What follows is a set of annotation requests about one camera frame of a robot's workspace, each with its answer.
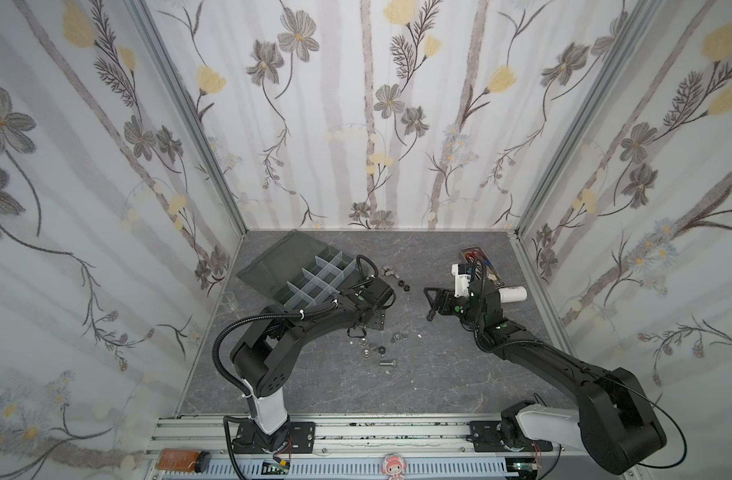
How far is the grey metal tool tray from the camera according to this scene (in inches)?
41.9

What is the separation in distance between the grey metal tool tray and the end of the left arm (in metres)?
0.47

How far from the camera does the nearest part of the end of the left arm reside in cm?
66
